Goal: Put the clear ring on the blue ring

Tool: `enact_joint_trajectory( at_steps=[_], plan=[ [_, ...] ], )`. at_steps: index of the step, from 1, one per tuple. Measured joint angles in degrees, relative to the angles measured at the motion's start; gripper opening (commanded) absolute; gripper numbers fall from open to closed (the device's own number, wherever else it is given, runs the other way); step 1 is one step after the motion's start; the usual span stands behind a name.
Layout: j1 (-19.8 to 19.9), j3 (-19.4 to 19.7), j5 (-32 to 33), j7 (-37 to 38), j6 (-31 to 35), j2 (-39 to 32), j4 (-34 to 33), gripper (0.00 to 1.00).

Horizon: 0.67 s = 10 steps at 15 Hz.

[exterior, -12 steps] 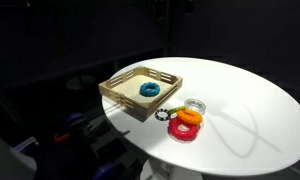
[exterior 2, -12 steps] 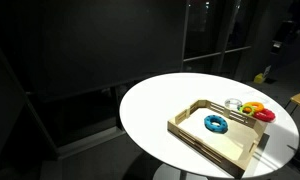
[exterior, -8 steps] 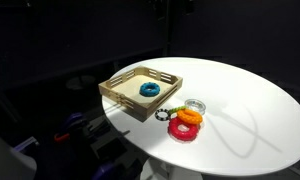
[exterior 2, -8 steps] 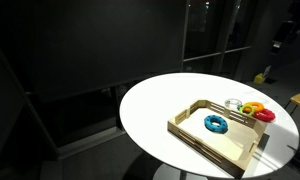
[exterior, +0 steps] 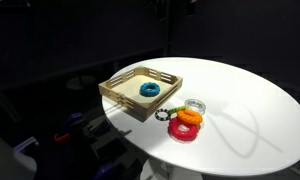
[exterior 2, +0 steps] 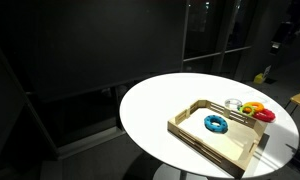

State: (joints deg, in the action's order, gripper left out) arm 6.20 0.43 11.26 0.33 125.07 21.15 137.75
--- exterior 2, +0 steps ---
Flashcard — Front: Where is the light wooden slatted tray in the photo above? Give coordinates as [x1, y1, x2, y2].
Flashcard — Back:
[167, 98, 268, 179]

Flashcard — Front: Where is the blue ring with holes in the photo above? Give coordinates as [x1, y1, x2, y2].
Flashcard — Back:
[203, 114, 229, 134]

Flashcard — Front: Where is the orange textured ring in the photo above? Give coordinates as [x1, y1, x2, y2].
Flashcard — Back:
[243, 101, 265, 114]

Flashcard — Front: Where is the yellow floor object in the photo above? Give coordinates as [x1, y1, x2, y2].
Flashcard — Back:
[253, 73, 265, 84]

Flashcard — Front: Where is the clear ring with coloured beads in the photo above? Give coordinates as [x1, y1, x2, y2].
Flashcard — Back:
[224, 97, 243, 111]

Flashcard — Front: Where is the lime green toothed ring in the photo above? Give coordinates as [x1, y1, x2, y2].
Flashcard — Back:
[239, 103, 256, 117]

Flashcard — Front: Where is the red textured ring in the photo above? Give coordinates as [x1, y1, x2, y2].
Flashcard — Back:
[252, 108, 277, 123]

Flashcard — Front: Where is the white floor sign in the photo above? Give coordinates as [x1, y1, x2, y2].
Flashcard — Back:
[263, 65, 272, 79]

